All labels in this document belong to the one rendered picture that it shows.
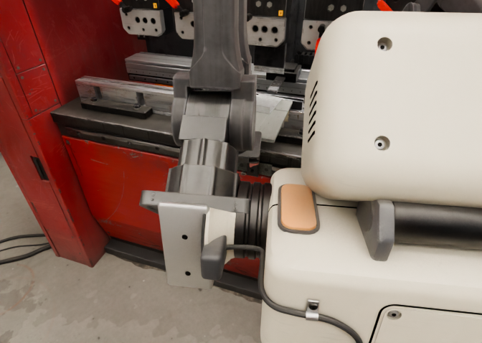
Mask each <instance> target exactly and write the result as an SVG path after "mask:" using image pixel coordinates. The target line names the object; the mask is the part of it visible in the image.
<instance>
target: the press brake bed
mask: <svg viewBox="0 0 482 343"><path fill-rule="evenodd" d="M57 125H58V127H59V129H60V132H61V134H62V138H63V141H64V142H65V146H66V148H67V151H68V154H69V156H70V159H71V162H72V165H73V166H74V169H75V172H76V175H77V178H78V180H79V182H80V185H81V187H82V190H83V193H84V195H85V198H86V200H87V203H88V206H89V208H90V211H91V213H92V215H93V217H94V218H95V219H96V220H97V221H98V223H99V224H100V226H101V227H102V228H103V229H104V231H105V232H106V233H107V234H108V235H109V236H110V237H111V240H110V241H109V243H108V244H107V245H106V246H105V251H106V253H109V254H111V255H116V256H119V257H122V258H126V259H129V260H132V261H135V262H138V263H142V264H144V265H148V266H152V267H155V268H159V269H161V270H164V271H166V265H165V260H164V249H163V243H162V237H161V226H160V221H159V215H158V214H156V213H155V212H152V211H150V210H147V209H146V208H143V207H141V206H139V202H140V198H141V192H142V190H151V191H160V192H165V190H166V182H167V177H168V173H169V169H170V168H173V167H175V166H178V162H179V153H180V148H181V147H180V146H177V145H173V144H167V143H162V142H158V141H151V140H147V139H143V138H136V137H132V136H124V135H120V134H116V133H108V132H104V131H97V130H93V129H89V128H82V127H78V126H71V125H67V124H62V123H57ZM284 168H296V167H292V166H285V165H281V164H274V163H270V162H265V161H260V163H259V174H258V177H253V176H249V175H247V163H242V162H238V163H237V173H238V174H239V176H240V181H246V182H250V183H251V184H253V183H254V182H260V183H261V184H264V183H270V180H271V177H272V175H273V174H274V173H276V172H277V171H278V170H280V169H284ZM259 265H260V260H259V258H256V259H254V260H252V259H248V257H245V258H232V259H230V260H229V261H228V262H227V263H225V266H224V269H223V273H222V277H221V278H220V279H219V280H214V283H213V286H217V287H220V288H224V289H227V290H230V291H234V292H237V293H241V294H243V295H246V296H250V297H253V298H255V299H260V300H263V299H262V298H261V296H260V292H259V289H258V271H259Z"/></svg>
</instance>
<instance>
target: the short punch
mask: <svg viewBox="0 0 482 343"><path fill-rule="evenodd" d="M286 48H287V43H285V44H284V45H279V46H278V47H268V46H260V45H254V62H253V65H254V71H258V72H270V73H277V74H284V68H285V57H286Z"/></svg>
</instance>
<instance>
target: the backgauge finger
mask: <svg viewBox="0 0 482 343"><path fill-rule="evenodd" d="M300 74H301V65H298V63H292V62H286V63H285V68H284V74H277V73H270V72H267V73H266V80H273V82H272V84H271V85H270V87H269V88H268V90H267V93H275V94H277V92H278V91H279V89H280V87H281V85H282V84H283V82H288V83H296V82H297V80H298V78H299V76H300Z"/></svg>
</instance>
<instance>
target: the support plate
mask: <svg viewBox="0 0 482 343"><path fill-rule="evenodd" d="M292 104H293V101H291V100H281V101H280V102H279V104H277V106H276V107H275V108H276V110H273V111H272V112H271V113H270V114H266V113H259V112H256V123H255V131H260V132H261V133H262V138H261V141H265V142H270V143H274V142H275V140H276V138H277V136H278V134H279V131H280V129H281V127H282V125H283V122H284V120H285V118H286V116H287V115H288V111H289V110H290V107H291V106H292ZM275 108H274V109H275ZM277 110H281V111H277Z"/></svg>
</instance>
